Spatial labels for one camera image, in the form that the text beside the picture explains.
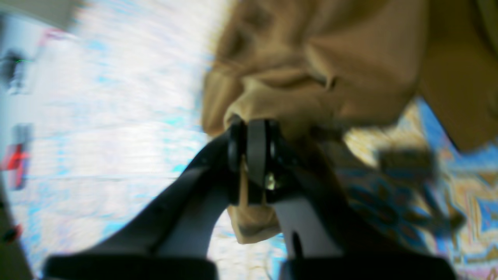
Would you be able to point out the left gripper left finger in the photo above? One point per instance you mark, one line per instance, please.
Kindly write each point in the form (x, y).
(169, 238)

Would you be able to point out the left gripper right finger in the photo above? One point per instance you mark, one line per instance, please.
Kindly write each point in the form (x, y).
(325, 239)

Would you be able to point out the red black clamp left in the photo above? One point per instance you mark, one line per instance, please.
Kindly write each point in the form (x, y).
(16, 161)

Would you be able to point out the patterned tablecloth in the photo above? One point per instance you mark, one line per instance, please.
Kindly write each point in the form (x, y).
(114, 108)

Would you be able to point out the brown t-shirt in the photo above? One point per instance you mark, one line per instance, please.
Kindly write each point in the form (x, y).
(322, 68)

